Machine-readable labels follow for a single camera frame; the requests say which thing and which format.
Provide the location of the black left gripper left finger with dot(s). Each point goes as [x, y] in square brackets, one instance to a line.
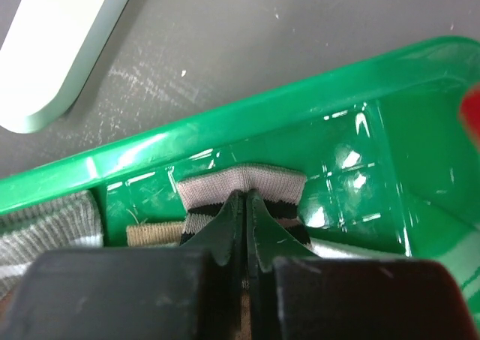
[222, 243]

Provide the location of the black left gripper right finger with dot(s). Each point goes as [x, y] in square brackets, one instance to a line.
[265, 240]

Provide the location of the grey sock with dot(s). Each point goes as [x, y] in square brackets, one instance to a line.
[69, 221]

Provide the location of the green plastic bin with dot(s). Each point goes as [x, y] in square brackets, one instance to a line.
[389, 165]

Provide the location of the mustard yellow sock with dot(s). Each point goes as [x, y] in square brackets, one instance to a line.
[159, 234]

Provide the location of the white and steel clothes rack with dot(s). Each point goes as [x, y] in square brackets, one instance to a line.
[47, 56]

